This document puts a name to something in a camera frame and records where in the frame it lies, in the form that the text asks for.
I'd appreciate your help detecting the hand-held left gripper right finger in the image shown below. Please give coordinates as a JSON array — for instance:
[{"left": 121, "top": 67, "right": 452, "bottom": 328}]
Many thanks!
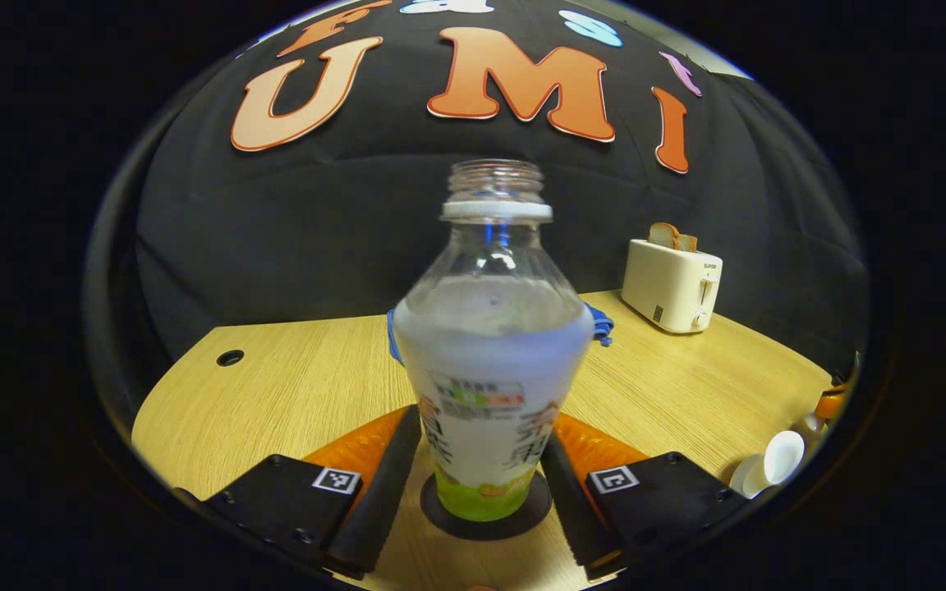
[{"left": 540, "top": 412, "right": 750, "bottom": 580}]

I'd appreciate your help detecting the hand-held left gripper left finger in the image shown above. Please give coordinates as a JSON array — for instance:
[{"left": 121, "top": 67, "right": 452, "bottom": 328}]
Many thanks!
[{"left": 173, "top": 404, "right": 424, "bottom": 577}]

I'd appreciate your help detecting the dark round coaster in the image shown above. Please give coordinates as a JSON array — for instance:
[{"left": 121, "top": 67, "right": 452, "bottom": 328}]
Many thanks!
[{"left": 419, "top": 470, "right": 554, "bottom": 542}]

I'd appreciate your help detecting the white teacup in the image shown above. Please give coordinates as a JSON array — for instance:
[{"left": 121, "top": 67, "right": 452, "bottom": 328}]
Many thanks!
[{"left": 755, "top": 428, "right": 807, "bottom": 495}]

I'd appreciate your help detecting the clear plastic water bottle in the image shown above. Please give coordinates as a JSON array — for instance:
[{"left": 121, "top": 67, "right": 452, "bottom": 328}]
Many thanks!
[{"left": 388, "top": 158, "right": 598, "bottom": 523}]

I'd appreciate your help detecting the blue towel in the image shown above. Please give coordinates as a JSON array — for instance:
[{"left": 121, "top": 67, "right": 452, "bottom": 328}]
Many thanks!
[{"left": 386, "top": 302, "right": 616, "bottom": 367}]

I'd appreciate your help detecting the cream toaster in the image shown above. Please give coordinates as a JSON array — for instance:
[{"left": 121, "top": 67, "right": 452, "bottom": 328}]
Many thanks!
[{"left": 620, "top": 237, "right": 724, "bottom": 335}]

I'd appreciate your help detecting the black backdrop cloth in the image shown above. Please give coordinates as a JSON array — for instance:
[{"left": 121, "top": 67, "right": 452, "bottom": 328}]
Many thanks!
[{"left": 85, "top": 0, "right": 873, "bottom": 428}]

